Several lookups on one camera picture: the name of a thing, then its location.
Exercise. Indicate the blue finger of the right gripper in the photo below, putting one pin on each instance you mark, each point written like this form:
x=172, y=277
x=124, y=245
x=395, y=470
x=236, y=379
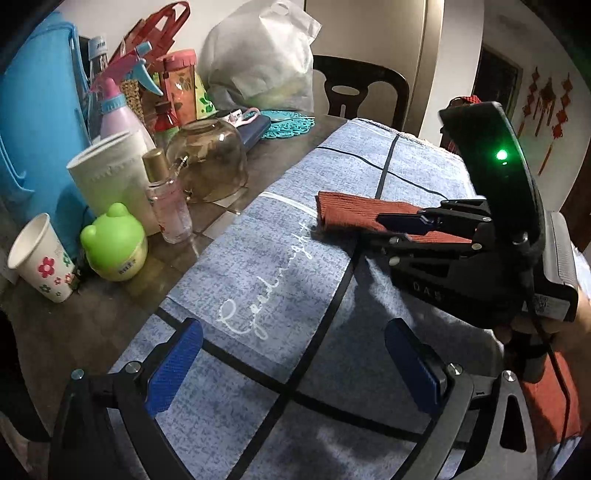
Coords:
x=451, y=222
x=400, y=246

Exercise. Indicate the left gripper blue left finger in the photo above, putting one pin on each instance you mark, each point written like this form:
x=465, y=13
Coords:
x=168, y=363

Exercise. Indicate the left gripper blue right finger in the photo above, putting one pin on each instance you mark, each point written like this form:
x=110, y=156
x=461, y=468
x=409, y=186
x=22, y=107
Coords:
x=419, y=365

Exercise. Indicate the rust red knit sweater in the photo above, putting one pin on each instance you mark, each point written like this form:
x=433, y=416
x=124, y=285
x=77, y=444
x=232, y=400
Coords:
x=340, y=212

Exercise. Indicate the person's right hand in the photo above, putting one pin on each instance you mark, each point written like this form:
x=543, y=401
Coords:
x=568, y=337

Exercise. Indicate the blue grid patterned bedsheet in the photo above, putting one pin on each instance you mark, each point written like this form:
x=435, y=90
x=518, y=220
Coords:
x=296, y=381

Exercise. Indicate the red checkered cloth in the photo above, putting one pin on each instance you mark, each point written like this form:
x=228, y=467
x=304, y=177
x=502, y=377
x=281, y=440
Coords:
x=455, y=117

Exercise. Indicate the green frog shaped jar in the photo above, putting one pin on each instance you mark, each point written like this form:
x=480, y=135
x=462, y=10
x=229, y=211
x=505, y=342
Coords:
x=115, y=244

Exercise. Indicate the teal crochet mat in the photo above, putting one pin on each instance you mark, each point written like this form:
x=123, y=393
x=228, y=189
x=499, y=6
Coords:
x=287, y=124

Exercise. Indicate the red chinese knot decoration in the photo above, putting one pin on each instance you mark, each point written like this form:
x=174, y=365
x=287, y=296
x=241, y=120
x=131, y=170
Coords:
x=545, y=112

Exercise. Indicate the white paper cup with flowers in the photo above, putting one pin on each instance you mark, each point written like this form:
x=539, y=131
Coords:
x=38, y=256

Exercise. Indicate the navy blue pouch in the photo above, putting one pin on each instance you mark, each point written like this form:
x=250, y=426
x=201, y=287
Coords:
x=251, y=133

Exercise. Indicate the clear pink perfume bottle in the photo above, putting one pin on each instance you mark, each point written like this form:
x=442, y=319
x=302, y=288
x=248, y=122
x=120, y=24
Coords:
x=166, y=197

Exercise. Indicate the white plastic bag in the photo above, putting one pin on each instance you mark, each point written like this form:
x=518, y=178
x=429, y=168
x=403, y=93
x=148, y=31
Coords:
x=260, y=56

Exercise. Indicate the green leaf patterned packet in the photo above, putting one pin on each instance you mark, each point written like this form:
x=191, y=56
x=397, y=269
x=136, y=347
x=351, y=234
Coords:
x=203, y=105

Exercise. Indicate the pink spray bottle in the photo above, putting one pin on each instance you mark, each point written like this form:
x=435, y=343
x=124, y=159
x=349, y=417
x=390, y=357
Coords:
x=117, y=116

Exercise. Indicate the orange patterned canister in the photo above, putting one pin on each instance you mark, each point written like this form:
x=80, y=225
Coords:
x=177, y=76

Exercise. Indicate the blue plastic container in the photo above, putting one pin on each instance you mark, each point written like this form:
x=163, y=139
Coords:
x=43, y=128

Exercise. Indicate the clear water bottle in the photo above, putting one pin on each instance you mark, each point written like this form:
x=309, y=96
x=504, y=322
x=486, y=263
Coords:
x=98, y=61

